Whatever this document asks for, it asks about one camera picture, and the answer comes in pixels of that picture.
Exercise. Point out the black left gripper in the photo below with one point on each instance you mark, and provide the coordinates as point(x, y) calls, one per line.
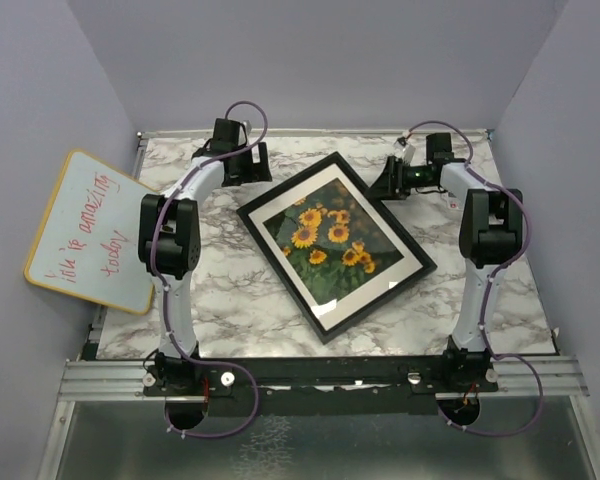
point(255, 171)

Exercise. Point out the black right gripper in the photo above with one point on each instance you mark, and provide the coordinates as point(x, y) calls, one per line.
point(389, 186)

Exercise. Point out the sunflower photo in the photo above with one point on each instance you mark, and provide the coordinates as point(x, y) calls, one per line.
point(331, 242)

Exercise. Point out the white mat board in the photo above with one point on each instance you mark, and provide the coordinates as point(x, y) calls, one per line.
point(330, 320)

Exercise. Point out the black picture frame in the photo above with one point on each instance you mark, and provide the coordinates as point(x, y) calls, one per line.
point(425, 270)

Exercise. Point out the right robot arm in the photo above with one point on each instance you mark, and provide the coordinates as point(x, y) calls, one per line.
point(490, 237)

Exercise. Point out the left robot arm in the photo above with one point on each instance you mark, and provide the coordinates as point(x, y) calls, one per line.
point(169, 238)

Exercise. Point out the yellow rimmed whiteboard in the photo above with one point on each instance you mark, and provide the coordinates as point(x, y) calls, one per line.
point(87, 243)

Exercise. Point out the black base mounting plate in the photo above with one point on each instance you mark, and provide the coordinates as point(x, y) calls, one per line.
point(231, 387)

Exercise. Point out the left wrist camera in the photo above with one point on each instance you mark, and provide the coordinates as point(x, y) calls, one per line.
point(229, 135)

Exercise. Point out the aluminium rail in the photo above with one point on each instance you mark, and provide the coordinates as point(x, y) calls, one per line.
point(101, 381)

